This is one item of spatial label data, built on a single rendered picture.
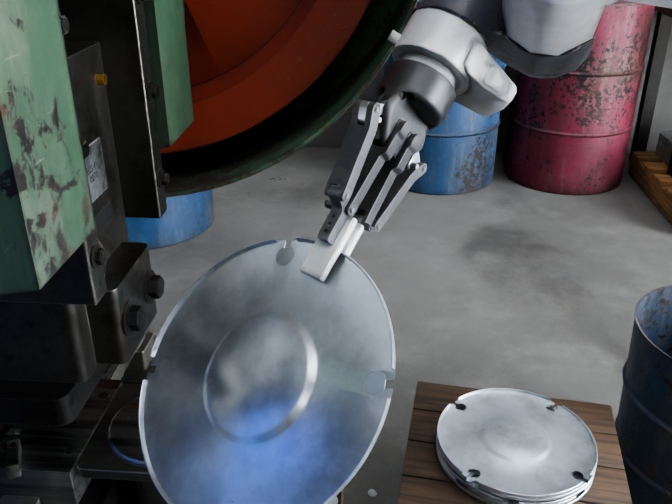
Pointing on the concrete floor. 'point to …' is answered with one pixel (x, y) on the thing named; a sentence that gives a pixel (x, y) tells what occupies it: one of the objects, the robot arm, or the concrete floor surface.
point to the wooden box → (610, 449)
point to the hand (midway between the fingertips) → (332, 248)
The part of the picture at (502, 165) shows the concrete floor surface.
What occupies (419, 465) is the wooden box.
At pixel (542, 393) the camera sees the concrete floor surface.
